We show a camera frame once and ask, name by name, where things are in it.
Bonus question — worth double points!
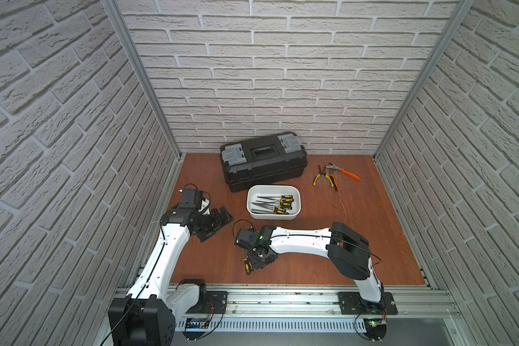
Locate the file tool twelfth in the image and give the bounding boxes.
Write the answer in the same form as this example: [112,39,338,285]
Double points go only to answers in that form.
[251,209,276,215]

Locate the file tool eleventh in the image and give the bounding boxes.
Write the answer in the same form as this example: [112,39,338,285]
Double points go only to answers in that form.
[251,203,289,215]

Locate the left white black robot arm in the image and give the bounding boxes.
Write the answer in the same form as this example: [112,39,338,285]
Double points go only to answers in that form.
[105,184,234,345]

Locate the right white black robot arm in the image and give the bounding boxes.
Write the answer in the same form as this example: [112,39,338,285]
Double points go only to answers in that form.
[235,222,383,304]

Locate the white plastic storage box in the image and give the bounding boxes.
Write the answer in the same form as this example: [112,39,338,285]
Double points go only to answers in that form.
[247,185,301,221]

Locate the left control circuit board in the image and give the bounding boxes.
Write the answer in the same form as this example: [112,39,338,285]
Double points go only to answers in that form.
[183,317,211,340]

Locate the control circuit board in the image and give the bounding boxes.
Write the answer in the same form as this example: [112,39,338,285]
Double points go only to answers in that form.
[363,319,387,342]
[183,317,211,340]

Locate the black plastic toolbox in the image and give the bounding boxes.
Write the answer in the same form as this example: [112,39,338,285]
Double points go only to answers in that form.
[220,132,308,193]

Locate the right control circuit board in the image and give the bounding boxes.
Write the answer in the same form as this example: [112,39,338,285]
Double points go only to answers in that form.
[363,319,387,342]

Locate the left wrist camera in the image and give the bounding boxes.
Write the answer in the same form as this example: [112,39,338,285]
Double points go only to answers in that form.
[199,200,210,214]

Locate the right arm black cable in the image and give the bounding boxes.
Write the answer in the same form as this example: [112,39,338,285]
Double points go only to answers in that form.
[232,218,256,239]

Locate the aluminium front rail frame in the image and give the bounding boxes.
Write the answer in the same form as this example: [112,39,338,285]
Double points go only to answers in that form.
[105,283,461,321]

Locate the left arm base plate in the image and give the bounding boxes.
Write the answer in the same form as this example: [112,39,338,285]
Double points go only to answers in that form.
[187,291,228,316]

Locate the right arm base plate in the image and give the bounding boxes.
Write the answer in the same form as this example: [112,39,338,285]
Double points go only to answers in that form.
[337,292,398,315]

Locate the yellow handled pliers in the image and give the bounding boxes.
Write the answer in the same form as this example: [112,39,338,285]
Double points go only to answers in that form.
[313,165,335,187]

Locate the orange handled pliers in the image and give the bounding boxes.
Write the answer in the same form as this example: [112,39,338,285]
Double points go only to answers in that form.
[325,162,360,192]

